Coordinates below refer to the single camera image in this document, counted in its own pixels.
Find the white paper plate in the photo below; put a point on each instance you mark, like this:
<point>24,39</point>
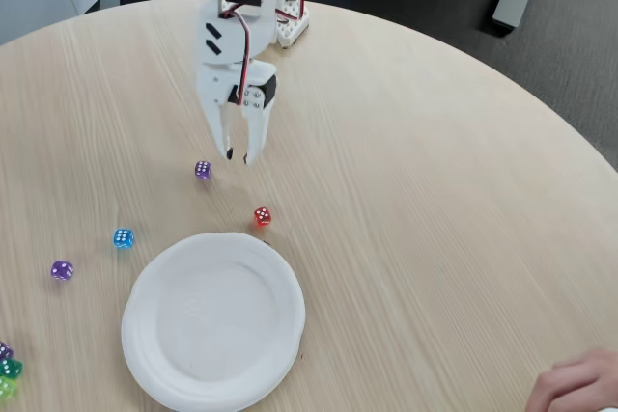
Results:
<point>212,320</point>

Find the red translucent dice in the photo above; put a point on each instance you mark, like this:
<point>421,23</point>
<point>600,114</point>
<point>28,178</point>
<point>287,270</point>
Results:
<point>262,217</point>

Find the light green translucent dice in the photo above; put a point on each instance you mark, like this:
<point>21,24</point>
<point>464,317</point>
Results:
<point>6,387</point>

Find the person's left hand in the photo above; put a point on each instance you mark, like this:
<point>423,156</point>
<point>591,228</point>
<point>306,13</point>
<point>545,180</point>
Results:
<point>579,383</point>

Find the blue translucent dice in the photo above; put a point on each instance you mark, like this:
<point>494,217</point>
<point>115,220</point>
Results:
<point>123,238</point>

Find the purple translucent dice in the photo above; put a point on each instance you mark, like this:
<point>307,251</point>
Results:
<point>4,350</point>
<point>203,170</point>
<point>62,270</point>

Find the dark green translucent dice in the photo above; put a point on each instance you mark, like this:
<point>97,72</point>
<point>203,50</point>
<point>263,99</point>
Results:
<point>10,367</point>

